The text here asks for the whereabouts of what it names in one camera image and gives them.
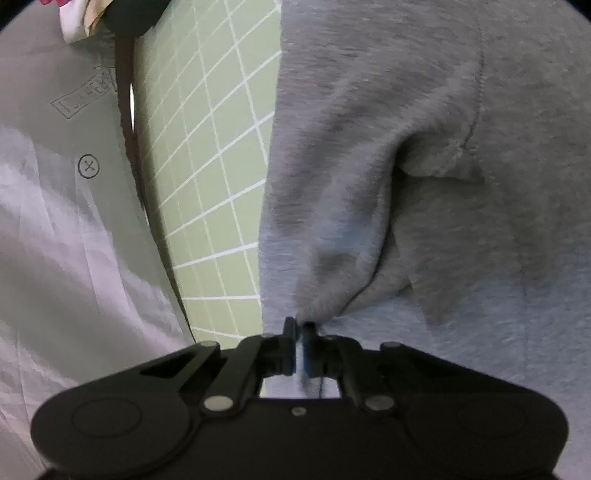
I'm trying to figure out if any floral patterned cloth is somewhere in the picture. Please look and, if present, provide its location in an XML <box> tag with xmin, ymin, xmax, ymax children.
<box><xmin>41</xmin><ymin>0</ymin><xmax>116</xmax><ymax>44</ymax></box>

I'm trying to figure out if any grey sweatshirt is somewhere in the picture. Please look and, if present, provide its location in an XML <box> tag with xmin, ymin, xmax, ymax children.
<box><xmin>257</xmin><ymin>0</ymin><xmax>591</xmax><ymax>402</ymax></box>

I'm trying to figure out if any dark round object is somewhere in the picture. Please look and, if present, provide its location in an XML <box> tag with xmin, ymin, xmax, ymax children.
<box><xmin>102</xmin><ymin>0</ymin><xmax>178</xmax><ymax>38</ymax></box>

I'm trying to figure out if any green grid cutting mat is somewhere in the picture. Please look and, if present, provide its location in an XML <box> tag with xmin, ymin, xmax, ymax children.
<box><xmin>130</xmin><ymin>0</ymin><xmax>283</xmax><ymax>348</ymax></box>

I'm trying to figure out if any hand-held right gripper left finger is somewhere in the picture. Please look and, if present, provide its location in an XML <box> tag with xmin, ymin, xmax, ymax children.
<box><xmin>139</xmin><ymin>316</ymin><xmax>298</xmax><ymax>412</ymax></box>

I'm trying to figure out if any pale grey cloth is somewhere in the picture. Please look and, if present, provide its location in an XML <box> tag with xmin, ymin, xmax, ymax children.
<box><xmin>0</xmin><ymin>14</ymin><xmax>195</xmax><ymax>467</ymax></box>

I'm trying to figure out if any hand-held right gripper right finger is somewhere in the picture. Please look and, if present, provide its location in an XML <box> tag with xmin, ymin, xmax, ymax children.
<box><xmin>300</xmin><ymin>322</ymin><xmax>444</xmax><ymax>412</ymax></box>

